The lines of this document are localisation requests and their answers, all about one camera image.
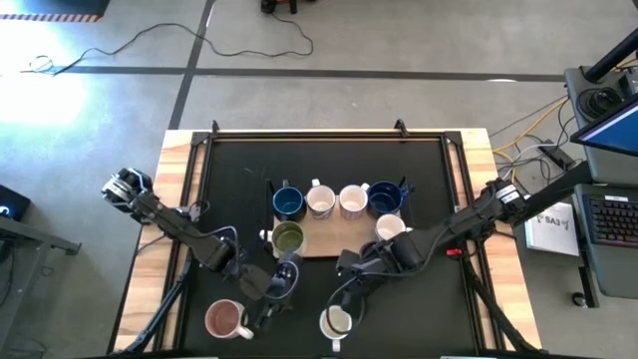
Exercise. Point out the black floor device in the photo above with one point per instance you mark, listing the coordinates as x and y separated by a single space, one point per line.
271 5

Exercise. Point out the white mug blue floral print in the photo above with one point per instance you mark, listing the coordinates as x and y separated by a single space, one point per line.
320 199

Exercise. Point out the grey equipment cart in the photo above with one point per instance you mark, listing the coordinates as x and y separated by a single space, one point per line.
613 274

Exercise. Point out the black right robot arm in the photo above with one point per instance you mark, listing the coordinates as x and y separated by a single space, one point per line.
448 229

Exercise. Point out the black box blue light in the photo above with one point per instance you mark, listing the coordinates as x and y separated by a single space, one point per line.
12 202

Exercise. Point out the grey metal stand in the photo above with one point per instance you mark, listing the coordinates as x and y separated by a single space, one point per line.
45 239

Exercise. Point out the black support beam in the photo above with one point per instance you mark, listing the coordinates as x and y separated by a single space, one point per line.
558 192

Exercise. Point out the black caster wheel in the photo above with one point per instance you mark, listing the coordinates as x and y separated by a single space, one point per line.
579 299

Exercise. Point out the black frame clamp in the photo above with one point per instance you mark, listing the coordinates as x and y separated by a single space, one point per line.
401 127
215 127

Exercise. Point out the dark mat hazard stripe edge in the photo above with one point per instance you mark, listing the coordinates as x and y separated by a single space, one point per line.
60 7

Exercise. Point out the white mug green leaf pattern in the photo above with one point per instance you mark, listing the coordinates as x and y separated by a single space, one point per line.
334 326

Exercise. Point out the cream mug pink inside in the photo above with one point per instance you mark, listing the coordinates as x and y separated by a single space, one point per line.
224 319

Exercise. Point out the white mug purple pattern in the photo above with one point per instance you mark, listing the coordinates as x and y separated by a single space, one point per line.
353 202

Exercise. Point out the white mug blue pattern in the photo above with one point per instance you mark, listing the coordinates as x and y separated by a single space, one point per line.
390 227

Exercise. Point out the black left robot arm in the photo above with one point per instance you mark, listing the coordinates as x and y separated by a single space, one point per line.
174 227

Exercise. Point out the wooden board rack black legs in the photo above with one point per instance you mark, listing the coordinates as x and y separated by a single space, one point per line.
339 239

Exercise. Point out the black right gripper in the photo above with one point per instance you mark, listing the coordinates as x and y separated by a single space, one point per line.
366 261

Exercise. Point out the black pole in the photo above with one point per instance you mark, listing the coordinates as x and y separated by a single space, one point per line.
613 57

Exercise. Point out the black power strip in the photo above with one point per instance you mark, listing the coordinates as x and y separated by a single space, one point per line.
558 157

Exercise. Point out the white booklet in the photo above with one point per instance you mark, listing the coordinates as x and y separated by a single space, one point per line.
550 229

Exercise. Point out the teal blue mug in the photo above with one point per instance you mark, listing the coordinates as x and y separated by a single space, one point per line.
288 203

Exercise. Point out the dark navy mug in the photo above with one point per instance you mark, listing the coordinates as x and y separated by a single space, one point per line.
384 200

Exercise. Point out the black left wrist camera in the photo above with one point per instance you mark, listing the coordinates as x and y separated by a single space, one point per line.
285 271

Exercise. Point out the black keyboard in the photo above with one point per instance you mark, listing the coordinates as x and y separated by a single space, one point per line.
615 222

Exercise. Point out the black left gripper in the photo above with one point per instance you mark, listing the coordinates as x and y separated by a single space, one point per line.
254 284

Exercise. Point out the blue lit monitor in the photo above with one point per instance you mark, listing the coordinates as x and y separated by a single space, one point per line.
615 132

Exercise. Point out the black table mat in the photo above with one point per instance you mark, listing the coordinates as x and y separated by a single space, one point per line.
299 164

